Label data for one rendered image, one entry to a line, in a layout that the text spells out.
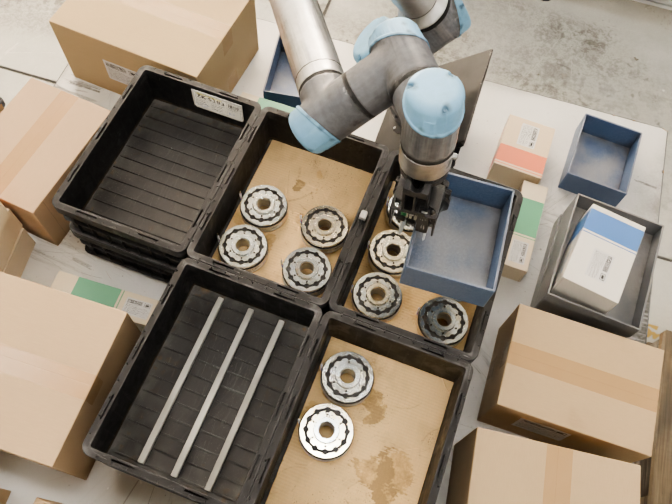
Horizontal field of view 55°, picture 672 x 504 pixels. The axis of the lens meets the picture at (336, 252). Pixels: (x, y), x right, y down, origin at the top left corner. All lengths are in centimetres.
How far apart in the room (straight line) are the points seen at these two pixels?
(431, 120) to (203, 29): 97
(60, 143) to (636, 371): 132
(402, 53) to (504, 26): 222
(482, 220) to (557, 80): 181
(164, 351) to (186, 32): 77
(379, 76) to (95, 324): 74
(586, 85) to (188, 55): 184
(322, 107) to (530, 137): 90
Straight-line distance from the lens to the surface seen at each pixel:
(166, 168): 154
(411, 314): 137
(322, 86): 94
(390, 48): 90
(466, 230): 119
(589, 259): 145
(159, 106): 164
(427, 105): 80
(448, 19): 147
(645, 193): 185
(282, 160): 152
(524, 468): 127
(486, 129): 180
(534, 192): 166
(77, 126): 162
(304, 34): 102
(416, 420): 131
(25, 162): 160
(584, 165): 182
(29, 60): 301
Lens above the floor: 210
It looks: 64 degrees down
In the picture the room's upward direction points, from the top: 6 degrees clockwise
